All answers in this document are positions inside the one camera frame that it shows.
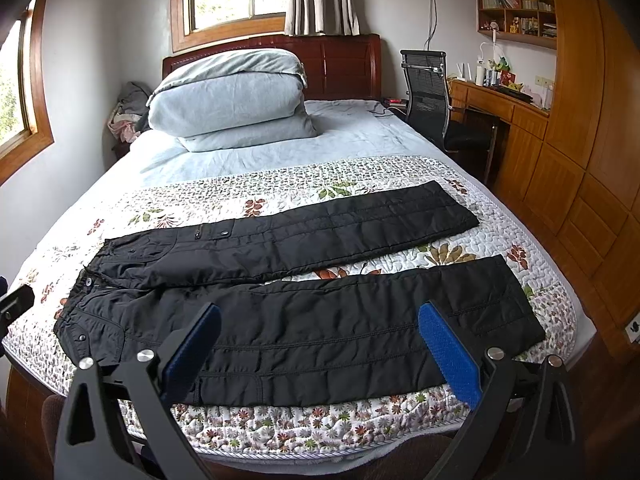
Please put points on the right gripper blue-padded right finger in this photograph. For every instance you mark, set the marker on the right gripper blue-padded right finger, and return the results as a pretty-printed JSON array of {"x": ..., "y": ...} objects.
[{"x": 522, "y": 424}]

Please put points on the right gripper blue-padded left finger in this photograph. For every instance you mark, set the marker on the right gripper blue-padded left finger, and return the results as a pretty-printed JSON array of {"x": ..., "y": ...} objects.
[{"x": 93, "y": 441}]

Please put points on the black padded pants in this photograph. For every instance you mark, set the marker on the black padded pants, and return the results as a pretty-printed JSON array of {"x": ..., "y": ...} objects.
[{"x": 289, "y": 336}]

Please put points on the floral quilted bedspread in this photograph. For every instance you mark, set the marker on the floral quilted bedspread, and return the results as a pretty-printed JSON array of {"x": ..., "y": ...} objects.
[{"x": 342, "y": 434}]

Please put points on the wood-framed side window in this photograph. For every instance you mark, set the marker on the wood-framed side window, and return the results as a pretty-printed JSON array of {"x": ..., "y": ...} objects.
[{"x": 25, "y": 124}]

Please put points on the pile of clothes by bed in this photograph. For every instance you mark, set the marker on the pile of clothes by bed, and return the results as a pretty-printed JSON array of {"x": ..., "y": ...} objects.
[{"x": 129, "y": 117}]

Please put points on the wooden desk with drawers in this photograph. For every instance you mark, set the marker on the wooden desk with drawers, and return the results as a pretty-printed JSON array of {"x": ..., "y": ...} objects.
[{"x": 520, "y": 139}]

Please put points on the folded light blue duvet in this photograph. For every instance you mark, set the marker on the folded light blue duvet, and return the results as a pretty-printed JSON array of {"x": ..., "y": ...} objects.
[{"x": 233, "y": 99}]

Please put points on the light blue bed sheet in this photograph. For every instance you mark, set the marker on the light blue bed sheet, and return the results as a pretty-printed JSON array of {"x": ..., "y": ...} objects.
[{"x": 346, "y": 129}]

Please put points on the black mesh office chair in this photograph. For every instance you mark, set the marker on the black mesh office chair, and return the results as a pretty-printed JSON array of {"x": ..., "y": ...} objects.
[{"x": 466, "y": 135}]

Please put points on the dark wooden headboard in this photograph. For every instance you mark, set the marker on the dark wooden headboard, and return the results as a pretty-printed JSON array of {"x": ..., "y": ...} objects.
[{"x": 337, "y": 67}]

